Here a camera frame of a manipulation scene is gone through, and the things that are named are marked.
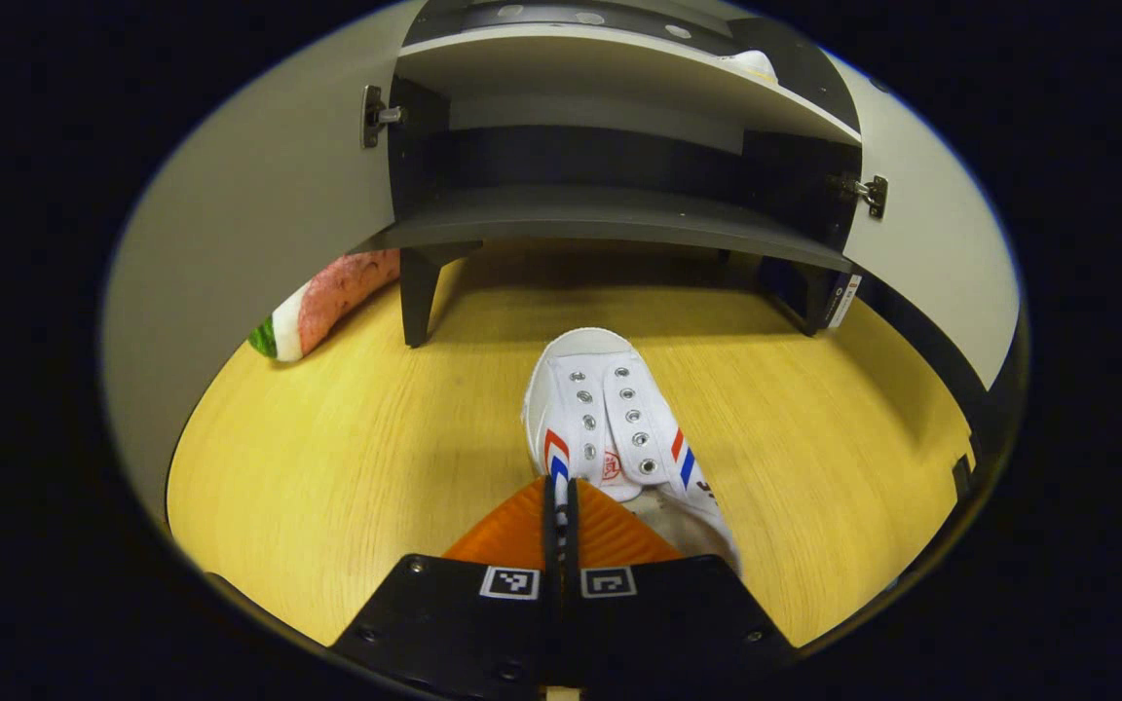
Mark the white canvas shoe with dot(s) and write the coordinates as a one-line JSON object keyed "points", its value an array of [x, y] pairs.
{"points": [[610, 409], [754, 64]]}

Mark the watermelon slice toy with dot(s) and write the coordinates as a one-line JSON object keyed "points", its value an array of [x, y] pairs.
{"points": [[337, 292]]}

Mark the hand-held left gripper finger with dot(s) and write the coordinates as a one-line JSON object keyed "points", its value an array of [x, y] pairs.
{"points": [[572, 535], [552, 535]]}

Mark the white shoe cabinet door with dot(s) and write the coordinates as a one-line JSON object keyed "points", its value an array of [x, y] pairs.
{"points": [[230, 214], [931, 243]]}

